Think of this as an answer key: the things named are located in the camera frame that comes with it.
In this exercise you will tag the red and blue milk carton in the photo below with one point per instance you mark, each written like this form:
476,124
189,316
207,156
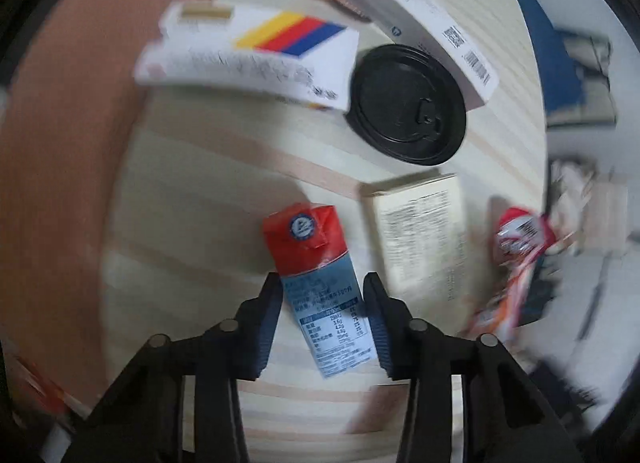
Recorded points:
320,288

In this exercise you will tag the white box with tricolour stripes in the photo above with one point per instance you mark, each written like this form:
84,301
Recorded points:
250,55

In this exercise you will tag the black plastic cup lid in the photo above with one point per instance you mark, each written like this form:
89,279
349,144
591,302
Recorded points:
407,104

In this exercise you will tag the cream printed small box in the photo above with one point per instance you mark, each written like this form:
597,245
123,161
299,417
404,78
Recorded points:
417,238

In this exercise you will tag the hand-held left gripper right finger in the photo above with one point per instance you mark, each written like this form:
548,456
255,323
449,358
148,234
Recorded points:
376,328

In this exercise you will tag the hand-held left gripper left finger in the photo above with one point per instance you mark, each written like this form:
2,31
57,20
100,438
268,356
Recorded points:
266,330

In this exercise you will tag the red and white snack wrapper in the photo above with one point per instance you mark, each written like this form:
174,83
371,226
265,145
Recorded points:
515,268

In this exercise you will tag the beige cardboard piece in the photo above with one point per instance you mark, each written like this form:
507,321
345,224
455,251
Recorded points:
605,215

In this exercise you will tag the long white and grey box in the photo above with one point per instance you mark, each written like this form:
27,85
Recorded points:
400,18

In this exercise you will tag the crumpled white paper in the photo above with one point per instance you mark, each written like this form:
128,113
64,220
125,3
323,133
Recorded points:
570,188

